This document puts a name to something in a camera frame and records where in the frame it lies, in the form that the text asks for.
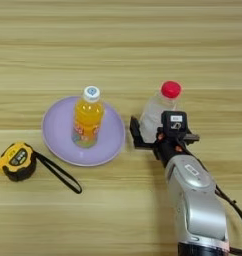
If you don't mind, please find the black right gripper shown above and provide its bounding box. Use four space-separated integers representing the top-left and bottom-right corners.
129 115 201 168

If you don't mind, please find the clear water bottle red cap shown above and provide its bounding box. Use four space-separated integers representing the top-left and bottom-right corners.
138 80 183 144

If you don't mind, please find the orange juice bottle white cap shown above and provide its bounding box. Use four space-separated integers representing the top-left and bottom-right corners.
71 85 106 149

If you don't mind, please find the yellow black tape measure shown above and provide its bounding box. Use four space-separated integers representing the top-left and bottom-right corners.
0 141 83 195

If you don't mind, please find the black box white label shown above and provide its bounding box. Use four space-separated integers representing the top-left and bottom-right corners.
160 110 189 139

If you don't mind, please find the round purple plate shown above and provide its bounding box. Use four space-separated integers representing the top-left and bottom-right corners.
41 95 126 167

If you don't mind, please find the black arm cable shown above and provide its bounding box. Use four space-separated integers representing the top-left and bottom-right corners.
192 156 242 256

